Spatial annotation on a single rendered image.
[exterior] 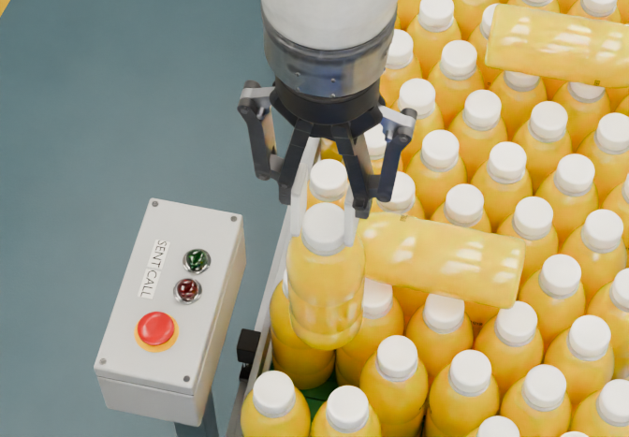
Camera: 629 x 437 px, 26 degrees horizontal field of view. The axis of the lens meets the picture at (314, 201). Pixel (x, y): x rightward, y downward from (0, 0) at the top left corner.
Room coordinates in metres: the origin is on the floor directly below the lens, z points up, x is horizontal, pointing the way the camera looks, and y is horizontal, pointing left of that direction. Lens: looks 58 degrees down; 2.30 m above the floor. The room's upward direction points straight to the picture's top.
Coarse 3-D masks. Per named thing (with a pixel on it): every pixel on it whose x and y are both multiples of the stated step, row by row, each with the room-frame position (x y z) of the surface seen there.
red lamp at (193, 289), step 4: (184, 280) 0.65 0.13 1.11; (188, 280) 0.65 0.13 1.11; (192, 280) 0.65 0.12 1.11; (180, 284) 0.64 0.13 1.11; (184, 284) 0.64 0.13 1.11; (188, 284) 0.64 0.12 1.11; (192, 284) 0.64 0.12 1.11; (196, 284) 0.65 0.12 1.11; (176, 288) 0.64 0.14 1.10; (180, 288) 0.64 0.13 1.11; (184, 288) 0.64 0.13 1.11; (188, 288) 0.64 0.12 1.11; (192, 288) 0.64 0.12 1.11; (196, 288) 0.64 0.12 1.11; (180, 292) 0.64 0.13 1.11; (184, 292) 0.64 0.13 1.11; (188, 292) 0.64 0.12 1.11; (192, 292) 0.64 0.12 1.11; (196, 292) 0.64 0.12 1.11; (180, 296) 0.63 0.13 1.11; (184, 296) 0.63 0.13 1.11; (188, 296) 0.63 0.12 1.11; (192, 296) 0.63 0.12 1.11; (196, 296) 0.64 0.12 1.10
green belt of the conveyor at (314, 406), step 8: (272, 368) 0.65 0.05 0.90; (328, 384) 0.63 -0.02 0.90; (336, 384) 0.63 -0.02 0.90; (304, 392) 0.62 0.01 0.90; (312, 392) 0.62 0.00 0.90; (320, 392) 0.62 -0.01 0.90; (328, 392) 0.62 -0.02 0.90; (312, 400) 0.61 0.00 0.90; (320, 400) 0.61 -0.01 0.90; (312, 408) 0.60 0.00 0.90; (312, 416) 0.59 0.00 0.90; (424, 416) 0.59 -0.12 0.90
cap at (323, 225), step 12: (324, 204) 0.61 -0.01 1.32; (312, 216) 0.60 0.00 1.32; (324, 216) 0.60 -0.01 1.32; (336, 216) 0.60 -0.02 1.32; (312, 228) 0.58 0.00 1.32; (324, 228) 0.58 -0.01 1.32; (336, 228) 0.58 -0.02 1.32; (312, 240) 0.57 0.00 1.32; (324, 240) 0.57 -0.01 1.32; (336, 240) 0.57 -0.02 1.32
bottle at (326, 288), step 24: (360, 240) 0.60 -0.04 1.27; (288, 264) 0.58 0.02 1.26; (312, 264) 0.57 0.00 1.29; (336, 264) 0.57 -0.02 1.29; (360, 264) 0.58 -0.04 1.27; (288, 288) 0.59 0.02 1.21; (312, 288) 0.56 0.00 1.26; (336, 288) 0.56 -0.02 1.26; (360, 288) 0.58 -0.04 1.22; (312, 312) 0.56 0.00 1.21; (336, 312) 0.56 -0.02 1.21; (360, 312) 0.59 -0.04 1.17; (312, 336) 0.57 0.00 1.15; (336, 336) 0.57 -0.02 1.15
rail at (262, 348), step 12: (312, 144) 0.90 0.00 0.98; (312, 156) 0.89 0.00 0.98; (288, 240) 0.77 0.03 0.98; (276, 276) 0.73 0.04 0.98; (264, 324) 0.67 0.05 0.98; (264, 336) 0.65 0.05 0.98; (264, 348) 0.64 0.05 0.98; (264, 360) 0.64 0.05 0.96; (252, 372) 0.61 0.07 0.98; (252, 384) 0.60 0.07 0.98; (240, 432) 0.54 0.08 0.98
